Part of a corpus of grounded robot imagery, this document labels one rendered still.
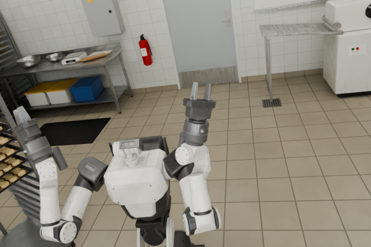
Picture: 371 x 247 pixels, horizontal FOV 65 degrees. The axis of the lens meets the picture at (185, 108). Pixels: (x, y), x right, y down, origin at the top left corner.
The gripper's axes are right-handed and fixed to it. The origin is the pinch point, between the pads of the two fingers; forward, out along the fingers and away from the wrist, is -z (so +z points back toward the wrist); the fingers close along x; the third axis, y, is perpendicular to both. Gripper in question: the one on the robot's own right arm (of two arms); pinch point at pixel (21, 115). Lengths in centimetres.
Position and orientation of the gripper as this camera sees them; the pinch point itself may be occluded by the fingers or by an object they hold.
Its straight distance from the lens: 129.9
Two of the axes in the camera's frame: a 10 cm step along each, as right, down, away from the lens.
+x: 7.0, -2.3, -6.8
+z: 4.0, 9.1, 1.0
